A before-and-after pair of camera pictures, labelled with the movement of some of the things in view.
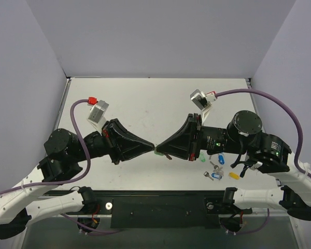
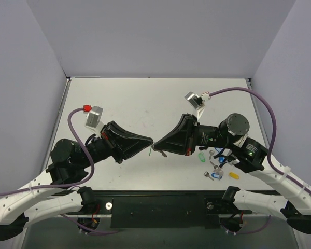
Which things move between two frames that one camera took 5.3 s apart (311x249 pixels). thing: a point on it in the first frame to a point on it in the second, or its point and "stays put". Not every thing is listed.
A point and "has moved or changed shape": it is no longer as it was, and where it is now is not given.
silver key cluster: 217,169 stays put
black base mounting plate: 134,209 stays put
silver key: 168,156 has moved or changed shape
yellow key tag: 234,175 stays put
